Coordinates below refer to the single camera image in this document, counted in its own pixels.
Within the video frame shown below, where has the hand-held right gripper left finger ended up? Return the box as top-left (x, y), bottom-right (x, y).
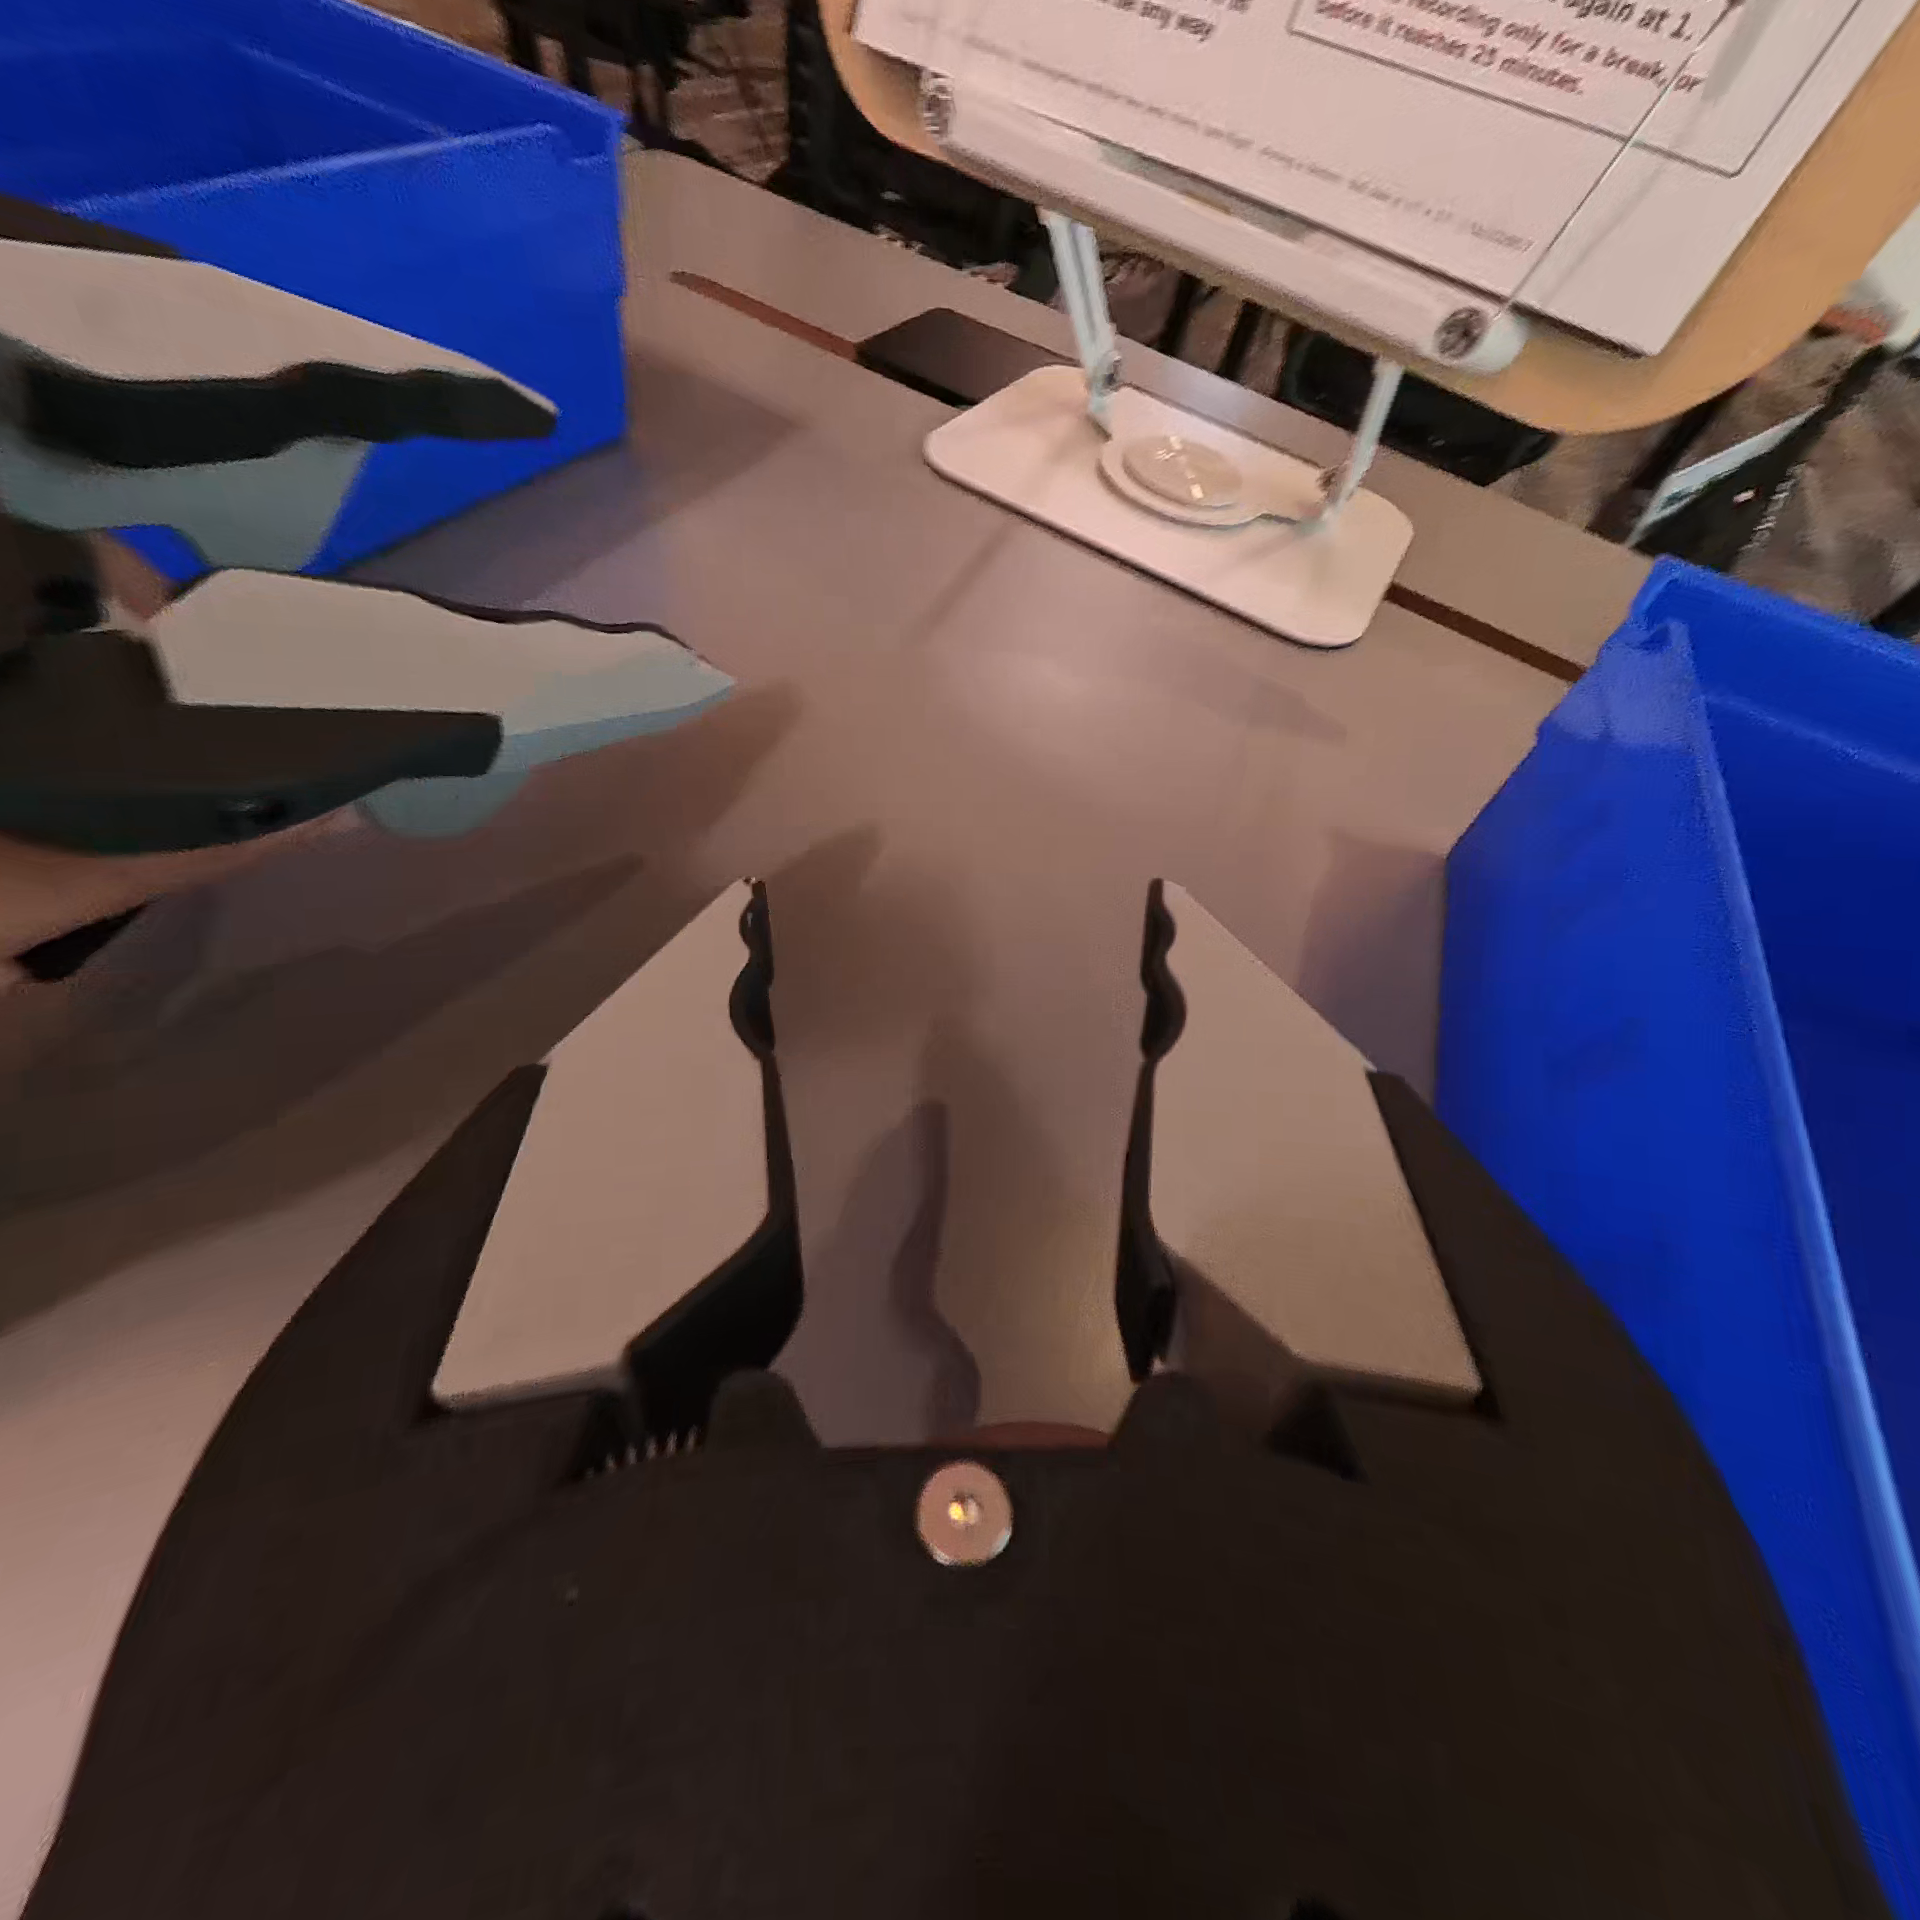
top-left (432, 879), bottom-right (805, 1449)

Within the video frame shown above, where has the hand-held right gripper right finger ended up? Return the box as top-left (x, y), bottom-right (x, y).
top-left (1113, 879), bottom-right (1486, 1419)

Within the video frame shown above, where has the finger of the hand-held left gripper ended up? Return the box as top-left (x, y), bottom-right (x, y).
top-left (0, 240), bottom-right (559, 572)
top-left (149, 567), bottom-right (737, 840)

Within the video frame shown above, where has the blue plastic bin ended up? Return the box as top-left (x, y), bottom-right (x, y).
top-left (0, 0), bottom-right (629, 579)
top-left (1430, 555), bottom-right (1920, 1920)

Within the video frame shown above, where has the black desk grommet plate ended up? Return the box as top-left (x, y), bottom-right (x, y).
top-left (856, 305), bottom-right (1060, 410)

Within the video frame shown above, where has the person's left hand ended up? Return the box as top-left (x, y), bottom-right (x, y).
top-left (0, 843), bottom-right (210, 963)

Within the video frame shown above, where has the white document stand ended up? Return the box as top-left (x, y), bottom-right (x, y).
top-left (853, 29), bottom-right (1530, 650)

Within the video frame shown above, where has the white paper sign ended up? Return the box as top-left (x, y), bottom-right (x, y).
top-left (1626, 407), bottom-right (1802, 547)

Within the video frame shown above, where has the tan wooden board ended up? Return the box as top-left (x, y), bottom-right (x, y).
top-left (817, 0), bottom-right (1920, 436)

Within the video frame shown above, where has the printed instruction sheet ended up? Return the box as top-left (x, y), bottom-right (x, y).
top-left (853, 0), bottom-right (1913, 360)

